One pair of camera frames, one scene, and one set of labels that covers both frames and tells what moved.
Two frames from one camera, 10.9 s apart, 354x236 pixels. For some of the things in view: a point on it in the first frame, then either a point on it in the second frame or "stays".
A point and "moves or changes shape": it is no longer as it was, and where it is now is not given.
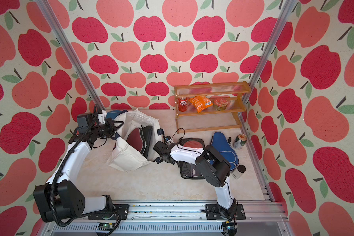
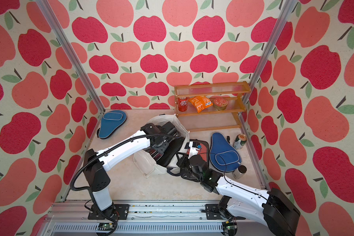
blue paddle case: x=227 y=152 stays
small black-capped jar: x=237 y=173 stays
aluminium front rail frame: x=264 y=218 stays
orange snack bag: x=200 y=103 stays
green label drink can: x=240 y=141 stays
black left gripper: x=113 y=128 -> x=162 y=150
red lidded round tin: x=220 y=103 stays
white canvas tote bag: x=125 y=156 -> x=145 y=159
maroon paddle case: x=136 y=139 moves or changes shape
